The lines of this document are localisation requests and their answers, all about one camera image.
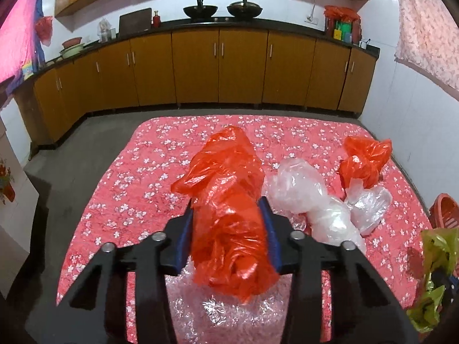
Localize black wok left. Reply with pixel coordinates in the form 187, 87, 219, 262
183, 0, 218, 20

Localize red bag covered containers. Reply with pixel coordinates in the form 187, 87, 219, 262
324, 5, 362, 44

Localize orange plastic bag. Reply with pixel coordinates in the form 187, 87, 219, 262
171, 126, 279, 304
339, 137, 392, 189

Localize white box with flowers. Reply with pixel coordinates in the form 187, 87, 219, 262
1, 124, 39, 296

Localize white plastic bag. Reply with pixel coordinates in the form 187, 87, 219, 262
263, 159, 366, 252
345, 178, 393, 237

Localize black wok with lid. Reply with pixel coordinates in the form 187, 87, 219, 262
227, 0, 263, 20

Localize white plastic bag front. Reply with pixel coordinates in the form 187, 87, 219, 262
263, 159, 366, 252

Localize red plastic trash basket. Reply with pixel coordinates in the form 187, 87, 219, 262
429, 193, 459, 228

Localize pink curtain at window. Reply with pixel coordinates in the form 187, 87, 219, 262
1, 0, 44, 95

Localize dark cutting board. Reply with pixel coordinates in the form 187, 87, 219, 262
119, 8, 152, 38

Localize lower wooden kitchen cabinets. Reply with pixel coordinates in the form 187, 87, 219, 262
13, 19, 380, 147

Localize glass jar on counter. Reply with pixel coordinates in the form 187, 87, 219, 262
98, 18, 117, 43

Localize clear bubble wrap sheet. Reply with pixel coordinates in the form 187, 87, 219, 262
165, 261, 292, 343

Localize olive green foil wrapper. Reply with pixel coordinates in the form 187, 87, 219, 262
407, 228, 458, 334

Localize pink floral hanging cloth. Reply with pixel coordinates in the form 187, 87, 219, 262
395, 0, 458, 94

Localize red bottle on counter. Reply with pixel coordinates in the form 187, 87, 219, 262
152, 10, 161, 28

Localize hanging red plastic bag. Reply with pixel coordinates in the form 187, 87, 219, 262
35, 15, 54, 47

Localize orange plastic bag back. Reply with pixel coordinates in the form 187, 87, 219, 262
339, 137, 392, 189

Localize stacked basins on counter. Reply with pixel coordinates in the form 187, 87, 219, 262
60, 36, 84, 59

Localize red floral tablecloth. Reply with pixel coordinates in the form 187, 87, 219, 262
58, 115, 430, 308

